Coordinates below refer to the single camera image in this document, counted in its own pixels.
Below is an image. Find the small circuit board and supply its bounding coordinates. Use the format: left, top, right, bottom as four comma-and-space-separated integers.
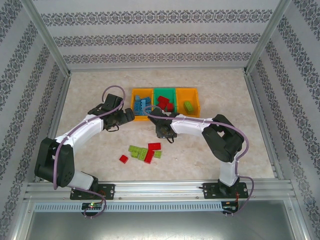
221, 201, 240, 215
81, 201, 104, 210

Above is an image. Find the orange plastic bin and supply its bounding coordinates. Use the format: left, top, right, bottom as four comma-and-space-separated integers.
130, 87, 155, 123
175, 87, 201, 118

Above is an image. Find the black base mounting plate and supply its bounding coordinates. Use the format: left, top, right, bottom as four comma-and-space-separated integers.
202, 181, 249, 200
69, 183, 116, 201

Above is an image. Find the green plastic bin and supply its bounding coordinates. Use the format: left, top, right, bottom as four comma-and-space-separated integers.
152, 87, 179, 118

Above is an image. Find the grey metal sheet panel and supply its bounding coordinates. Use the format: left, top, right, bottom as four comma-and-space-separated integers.
14, 211, 308, 240

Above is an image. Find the slotted cable duct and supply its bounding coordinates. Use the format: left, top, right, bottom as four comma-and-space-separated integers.
32, 201, 225, 213

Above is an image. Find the aluminium back rail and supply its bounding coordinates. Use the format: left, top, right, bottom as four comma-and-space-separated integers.
68, 65, 248, 74

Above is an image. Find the purple cable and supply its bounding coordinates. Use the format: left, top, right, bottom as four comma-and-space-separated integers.
144, 106, 256, 217
53, 85, 126, 220

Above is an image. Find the aluminium side rail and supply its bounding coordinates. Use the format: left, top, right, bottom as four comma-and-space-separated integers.
48, 72, 73, 183
243, 71, 285, 181

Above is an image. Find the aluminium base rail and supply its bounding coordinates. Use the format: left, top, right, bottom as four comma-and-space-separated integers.
23, 179, 295, 202

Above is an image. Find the aluminium frame post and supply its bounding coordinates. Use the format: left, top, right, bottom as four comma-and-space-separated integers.
21, 0, 72, 76
243, 0, 293, 76

